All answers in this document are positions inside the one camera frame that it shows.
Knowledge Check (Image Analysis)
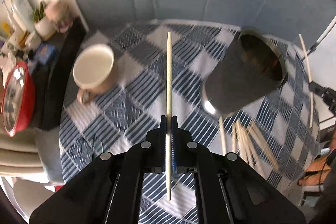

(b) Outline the dark metal utensil cup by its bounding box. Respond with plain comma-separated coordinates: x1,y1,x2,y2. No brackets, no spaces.
202,28,288,118

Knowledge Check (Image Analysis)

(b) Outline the person's hand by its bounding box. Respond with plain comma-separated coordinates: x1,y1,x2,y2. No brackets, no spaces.
297,131,335,190

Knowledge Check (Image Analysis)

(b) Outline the blue patterned tablecloth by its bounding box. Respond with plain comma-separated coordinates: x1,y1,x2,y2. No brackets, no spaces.
59,19,321,224

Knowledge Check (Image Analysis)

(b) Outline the beige ceramic mug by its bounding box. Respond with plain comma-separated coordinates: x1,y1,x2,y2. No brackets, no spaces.
73,44,118,105

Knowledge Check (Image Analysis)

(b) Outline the red rimmed round clock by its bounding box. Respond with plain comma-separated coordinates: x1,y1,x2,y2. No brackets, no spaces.
1,61,35,137

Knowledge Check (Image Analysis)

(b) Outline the blue box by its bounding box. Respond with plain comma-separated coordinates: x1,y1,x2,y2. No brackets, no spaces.
34,43,56,65

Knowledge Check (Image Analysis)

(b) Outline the white potted plant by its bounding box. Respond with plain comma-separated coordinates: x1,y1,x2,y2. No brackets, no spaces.
33,1,56,41

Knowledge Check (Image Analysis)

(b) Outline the pink jar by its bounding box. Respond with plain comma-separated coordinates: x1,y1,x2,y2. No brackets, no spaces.
45,0,74,34

